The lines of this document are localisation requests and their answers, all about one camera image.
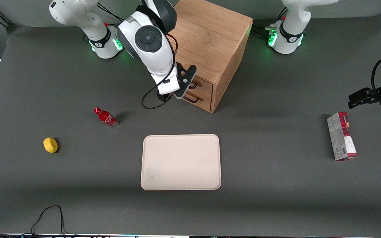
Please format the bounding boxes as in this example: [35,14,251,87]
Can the oak wooden drawer cabinet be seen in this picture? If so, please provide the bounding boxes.
[167,0,253,114]

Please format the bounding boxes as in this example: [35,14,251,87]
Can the grey and red carton box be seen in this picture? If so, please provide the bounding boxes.
[327,112,358,161]

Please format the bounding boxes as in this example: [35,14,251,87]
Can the red cola bottle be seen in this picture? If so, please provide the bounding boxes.
[94,107,118,128]

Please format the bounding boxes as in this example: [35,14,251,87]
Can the beige rectangular tray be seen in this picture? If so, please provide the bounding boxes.
[141,134,222,191]

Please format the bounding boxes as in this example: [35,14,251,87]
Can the yellow lemon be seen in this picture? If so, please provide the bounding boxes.
[43,137,59,153]

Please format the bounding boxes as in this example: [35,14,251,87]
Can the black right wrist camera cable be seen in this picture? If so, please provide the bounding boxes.
[141,33,178,110]

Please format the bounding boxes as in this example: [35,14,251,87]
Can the black left arm base cables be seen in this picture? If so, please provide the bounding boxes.
[252,7,288,37]

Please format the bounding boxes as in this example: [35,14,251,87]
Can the black arm base cables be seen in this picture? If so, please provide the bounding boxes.
[252,7,288,37]
[97,3,125,27]

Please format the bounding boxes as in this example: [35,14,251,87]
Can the black right arm base cables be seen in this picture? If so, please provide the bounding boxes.
[97,3,125,27]

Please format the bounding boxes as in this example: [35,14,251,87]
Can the black cable loop on table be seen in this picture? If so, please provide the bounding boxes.
[31,205,66,236]

